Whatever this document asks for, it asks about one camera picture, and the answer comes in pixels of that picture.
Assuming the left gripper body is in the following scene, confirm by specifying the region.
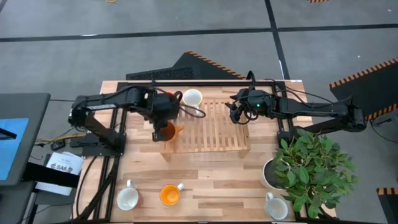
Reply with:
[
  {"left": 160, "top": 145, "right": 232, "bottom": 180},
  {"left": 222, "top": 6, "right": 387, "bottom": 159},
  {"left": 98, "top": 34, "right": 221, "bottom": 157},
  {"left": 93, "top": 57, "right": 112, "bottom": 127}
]
[{"left": 146, "top": 91, "right": 182, "bottom": 131}]

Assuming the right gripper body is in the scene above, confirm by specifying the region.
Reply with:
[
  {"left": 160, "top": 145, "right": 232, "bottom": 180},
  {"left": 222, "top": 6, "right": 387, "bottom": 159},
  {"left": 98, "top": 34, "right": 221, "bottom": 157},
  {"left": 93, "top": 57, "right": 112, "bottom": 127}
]
[{"left": 230, "top": 88, "right": 267, "bottom": 124}]

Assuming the orange mug orange handle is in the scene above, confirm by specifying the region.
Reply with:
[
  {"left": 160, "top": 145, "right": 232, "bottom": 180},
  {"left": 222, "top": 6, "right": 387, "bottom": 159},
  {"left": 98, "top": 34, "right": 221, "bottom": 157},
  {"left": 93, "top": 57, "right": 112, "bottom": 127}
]
[{"left": 160, "top": 121, "right": 185, "bottom": 146}]

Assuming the cream mug yellow rim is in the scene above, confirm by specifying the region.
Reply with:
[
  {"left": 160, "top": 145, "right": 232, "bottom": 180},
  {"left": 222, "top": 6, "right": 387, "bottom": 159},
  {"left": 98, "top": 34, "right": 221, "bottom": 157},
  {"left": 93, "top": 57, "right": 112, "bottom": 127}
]
[{"left": 182, "top": 88, "right": 203, "bottom": 114}]

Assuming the yellow mug white handle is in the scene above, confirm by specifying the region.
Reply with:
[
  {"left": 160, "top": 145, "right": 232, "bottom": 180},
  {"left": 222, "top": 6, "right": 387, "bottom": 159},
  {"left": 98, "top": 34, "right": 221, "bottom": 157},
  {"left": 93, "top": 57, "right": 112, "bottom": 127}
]
[{"left": 159, "top": 182, "right": 185, "bottom": 207}]

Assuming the orange-red mug white interior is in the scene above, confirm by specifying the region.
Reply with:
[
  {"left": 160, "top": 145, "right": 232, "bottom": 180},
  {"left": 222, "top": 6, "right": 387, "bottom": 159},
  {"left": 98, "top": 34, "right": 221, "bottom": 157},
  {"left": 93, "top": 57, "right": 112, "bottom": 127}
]
[{"left": 116, "top": 179, "right": 140, "bottom": 212}]

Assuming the pale blue mug white interior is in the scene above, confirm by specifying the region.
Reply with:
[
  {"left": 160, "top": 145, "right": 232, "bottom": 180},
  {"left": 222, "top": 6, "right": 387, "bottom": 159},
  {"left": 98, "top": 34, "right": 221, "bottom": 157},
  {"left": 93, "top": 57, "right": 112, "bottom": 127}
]
[{"left": 264, "top": 192, "right": 289, "bottom": 221}]

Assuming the wooden slatted rack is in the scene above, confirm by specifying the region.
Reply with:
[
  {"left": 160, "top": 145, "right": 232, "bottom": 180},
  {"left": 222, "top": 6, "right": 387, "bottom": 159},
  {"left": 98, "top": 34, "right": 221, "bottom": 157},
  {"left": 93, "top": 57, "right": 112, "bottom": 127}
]
[{"left": 160, "top": 98, "right": 252, "bottom": 162}]

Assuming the green potted plant white pot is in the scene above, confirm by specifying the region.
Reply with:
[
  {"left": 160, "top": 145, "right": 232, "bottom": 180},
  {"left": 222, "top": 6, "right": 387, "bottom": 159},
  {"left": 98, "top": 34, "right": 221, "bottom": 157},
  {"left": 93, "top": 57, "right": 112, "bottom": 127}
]
[{"left": 262, "top": 128, "right": 360, "bottom": 220}]

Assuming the white printed paper sheet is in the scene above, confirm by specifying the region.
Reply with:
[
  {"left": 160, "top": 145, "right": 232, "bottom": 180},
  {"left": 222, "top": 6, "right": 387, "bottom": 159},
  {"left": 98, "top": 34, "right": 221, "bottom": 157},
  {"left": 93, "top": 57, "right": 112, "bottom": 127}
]
[{"left": 35, "top": 151, "right": 85, "bottom": 197}]

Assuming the black power adapter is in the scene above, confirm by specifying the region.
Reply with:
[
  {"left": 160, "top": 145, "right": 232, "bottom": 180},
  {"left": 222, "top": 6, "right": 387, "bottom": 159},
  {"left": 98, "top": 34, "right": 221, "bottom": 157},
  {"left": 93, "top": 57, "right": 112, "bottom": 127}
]
[{"left": 50, "top": 139, "right": 66, "bottom": 151}]

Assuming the black board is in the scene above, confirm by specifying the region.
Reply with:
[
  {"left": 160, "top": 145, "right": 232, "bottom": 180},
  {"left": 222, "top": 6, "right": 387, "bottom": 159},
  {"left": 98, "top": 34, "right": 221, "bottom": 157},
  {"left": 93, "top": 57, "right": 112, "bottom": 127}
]
[{"left": 21, "top": 162, "right": 80, "bottom": 189}]

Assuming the grey desk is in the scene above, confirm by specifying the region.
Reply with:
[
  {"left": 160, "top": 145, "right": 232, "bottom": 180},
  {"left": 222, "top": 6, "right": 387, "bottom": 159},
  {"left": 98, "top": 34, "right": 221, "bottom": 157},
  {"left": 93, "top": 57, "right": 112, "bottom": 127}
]
[{"left": 0, "top": 92, "right": 51, "bottom": 187}]

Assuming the black aluminium frame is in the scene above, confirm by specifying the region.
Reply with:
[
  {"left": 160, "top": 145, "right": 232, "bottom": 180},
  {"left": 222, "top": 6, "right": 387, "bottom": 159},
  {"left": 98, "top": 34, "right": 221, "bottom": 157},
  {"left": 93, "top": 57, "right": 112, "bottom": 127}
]
[{"left": 73, "top": 79, "right": 315, "bottom": 224}]

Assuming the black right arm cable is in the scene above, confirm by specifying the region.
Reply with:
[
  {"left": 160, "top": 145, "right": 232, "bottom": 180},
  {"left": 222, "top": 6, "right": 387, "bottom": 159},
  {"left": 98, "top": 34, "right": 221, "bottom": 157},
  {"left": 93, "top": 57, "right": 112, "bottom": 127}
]
[{"left": 245, "top": 70, "right": 354, "bottom": 105}]

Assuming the yellow cable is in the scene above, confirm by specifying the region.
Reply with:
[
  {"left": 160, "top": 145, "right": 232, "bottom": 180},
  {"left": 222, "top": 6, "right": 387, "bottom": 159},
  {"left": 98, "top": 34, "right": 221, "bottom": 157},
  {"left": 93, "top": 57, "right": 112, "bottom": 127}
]
[{"left": 35, "top": 133, "right": 86, "bottom": 144}]

